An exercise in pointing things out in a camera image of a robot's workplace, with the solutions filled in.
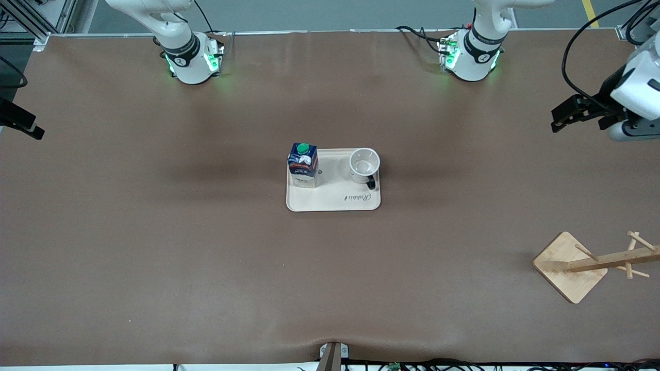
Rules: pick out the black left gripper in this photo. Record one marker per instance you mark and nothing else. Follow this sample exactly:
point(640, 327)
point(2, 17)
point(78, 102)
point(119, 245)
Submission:
point(606, 91)

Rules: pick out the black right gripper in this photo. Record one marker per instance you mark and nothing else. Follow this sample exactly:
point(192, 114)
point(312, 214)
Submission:
point(15, 118)

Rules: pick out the blue milk carton green cap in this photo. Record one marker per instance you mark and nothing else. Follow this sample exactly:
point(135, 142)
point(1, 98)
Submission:
point(304, 175)

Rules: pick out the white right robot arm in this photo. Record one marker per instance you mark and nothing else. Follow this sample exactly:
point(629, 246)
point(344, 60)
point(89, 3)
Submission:
point(191, 67)

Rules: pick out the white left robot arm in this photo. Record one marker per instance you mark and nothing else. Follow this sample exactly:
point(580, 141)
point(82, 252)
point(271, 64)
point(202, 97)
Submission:
point(474, 64)

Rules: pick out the cream rabbit print tray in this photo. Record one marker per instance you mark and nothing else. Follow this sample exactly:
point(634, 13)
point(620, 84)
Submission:
point(335, 198)

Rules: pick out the wooden mug stand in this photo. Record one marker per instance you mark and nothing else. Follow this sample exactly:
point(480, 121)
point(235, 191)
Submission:
point(567, 273)

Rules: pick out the aluminium frame corner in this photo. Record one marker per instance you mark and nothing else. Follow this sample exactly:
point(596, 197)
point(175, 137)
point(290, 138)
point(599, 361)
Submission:
point(626, 32)

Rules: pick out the aluminium frame with black bars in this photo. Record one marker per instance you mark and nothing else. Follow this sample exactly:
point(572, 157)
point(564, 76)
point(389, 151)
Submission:
point(51, 15)

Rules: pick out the metal table edge bracket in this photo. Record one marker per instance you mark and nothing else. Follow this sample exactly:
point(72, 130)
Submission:
point(332, 358)

